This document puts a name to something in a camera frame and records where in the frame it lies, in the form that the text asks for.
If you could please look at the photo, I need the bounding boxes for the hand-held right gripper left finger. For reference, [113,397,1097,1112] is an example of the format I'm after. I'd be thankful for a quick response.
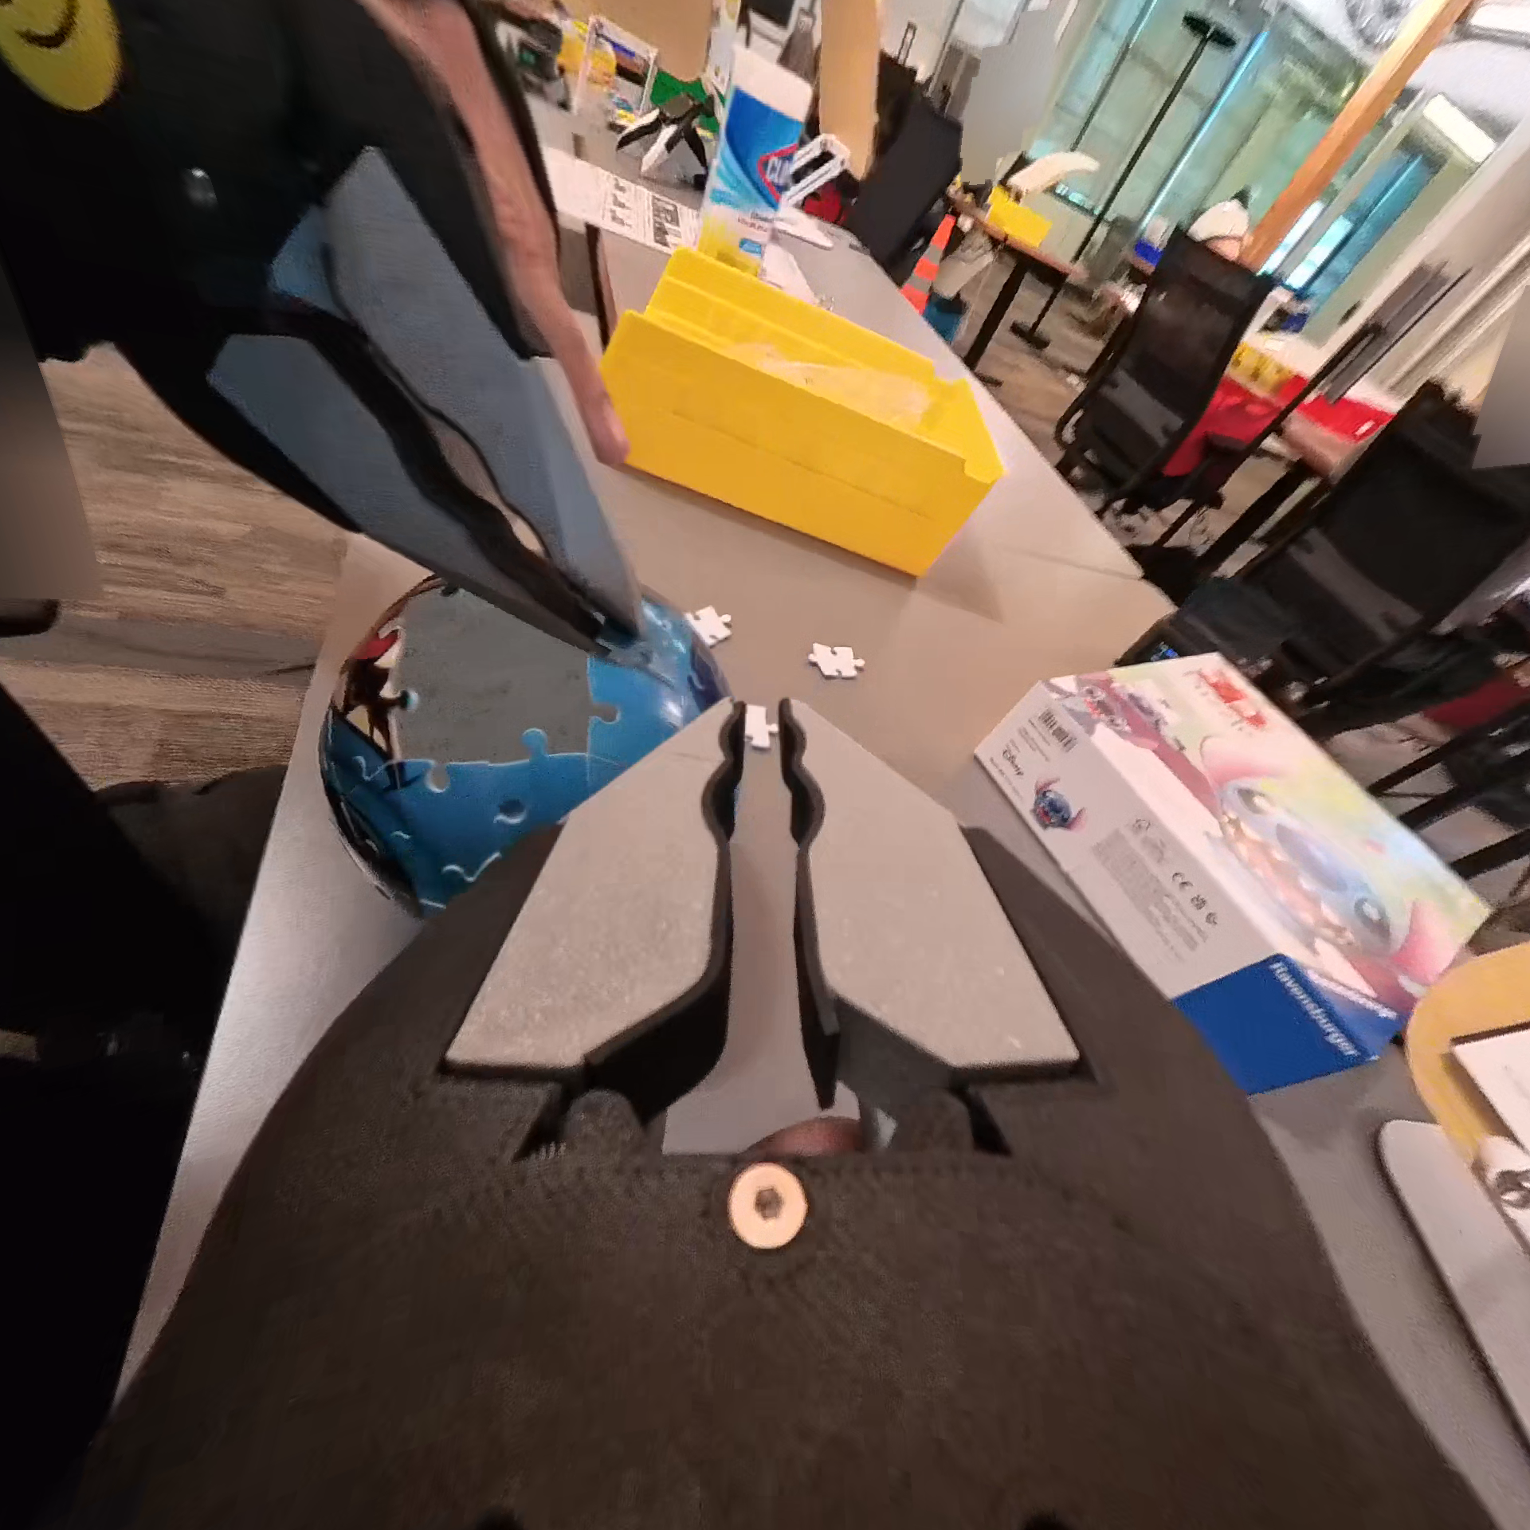
[439,699,751,1127]

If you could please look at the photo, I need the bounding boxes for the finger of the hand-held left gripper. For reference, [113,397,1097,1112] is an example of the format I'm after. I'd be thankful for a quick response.
[268,145,651,637]
[206,298,612,657]

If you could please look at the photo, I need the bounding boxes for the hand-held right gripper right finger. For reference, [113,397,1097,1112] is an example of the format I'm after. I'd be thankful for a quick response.
[778,695,1086,1111]

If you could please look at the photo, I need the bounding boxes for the blue puzzle ball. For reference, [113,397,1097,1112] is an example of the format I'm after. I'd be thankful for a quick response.
[317,572,734,919]

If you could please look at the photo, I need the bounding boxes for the puzzle box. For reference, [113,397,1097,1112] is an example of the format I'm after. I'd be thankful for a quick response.
[971,650,1492,1096]

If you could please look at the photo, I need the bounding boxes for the person's left hand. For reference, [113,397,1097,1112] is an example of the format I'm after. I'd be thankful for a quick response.
[392,0,632,470]

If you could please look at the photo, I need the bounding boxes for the white black device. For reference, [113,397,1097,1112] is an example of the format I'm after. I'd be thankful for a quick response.
[765,133,858,215]
[616,92,722,184]

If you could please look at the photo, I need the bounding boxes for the wipes canister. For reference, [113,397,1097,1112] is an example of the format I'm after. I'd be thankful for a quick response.
[696,47,811,278]

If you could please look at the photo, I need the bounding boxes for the yellow plastic bin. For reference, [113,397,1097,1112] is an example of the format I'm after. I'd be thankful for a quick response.
[598,244,1008,579]

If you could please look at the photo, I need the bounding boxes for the orange traffic cone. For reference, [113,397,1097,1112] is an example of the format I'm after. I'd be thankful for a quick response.
[902,213,960,315]

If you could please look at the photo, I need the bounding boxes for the black office chair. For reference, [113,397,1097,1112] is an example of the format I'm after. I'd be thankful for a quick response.
[1055,227,1283,517]
[1117,382,1530,887]

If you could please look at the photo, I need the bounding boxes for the printed instruction sheet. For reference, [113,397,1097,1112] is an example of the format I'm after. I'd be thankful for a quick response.
[1450,1025,1530,1154]

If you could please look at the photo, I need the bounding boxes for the red table cloth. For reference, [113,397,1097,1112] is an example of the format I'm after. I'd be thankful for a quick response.
[1163,369,1397,482]

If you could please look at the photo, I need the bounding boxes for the black floor lamp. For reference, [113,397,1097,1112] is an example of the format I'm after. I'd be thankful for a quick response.
[1070,9,1239,267]

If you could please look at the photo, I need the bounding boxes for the wooden post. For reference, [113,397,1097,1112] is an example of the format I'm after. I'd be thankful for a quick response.
[1243,0,1478,275]

